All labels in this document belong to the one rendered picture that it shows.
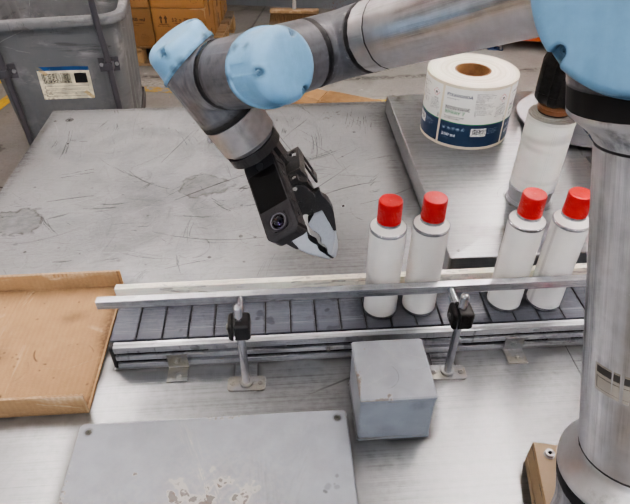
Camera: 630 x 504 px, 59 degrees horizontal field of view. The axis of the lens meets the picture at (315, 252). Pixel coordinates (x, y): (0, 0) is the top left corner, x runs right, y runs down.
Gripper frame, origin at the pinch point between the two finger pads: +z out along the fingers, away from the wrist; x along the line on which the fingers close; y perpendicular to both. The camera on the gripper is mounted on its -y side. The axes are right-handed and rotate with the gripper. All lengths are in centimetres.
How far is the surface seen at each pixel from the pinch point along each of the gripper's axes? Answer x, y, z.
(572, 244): -30.5, -2.6, 15.2
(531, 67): -98, 310, 171
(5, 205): 64, 40, -18
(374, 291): -3.5, -4.3, 6.1
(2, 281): 54, 13, -16
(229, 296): 14.0, -4.2, -4.4
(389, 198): -11.5, 0.4, -3.9
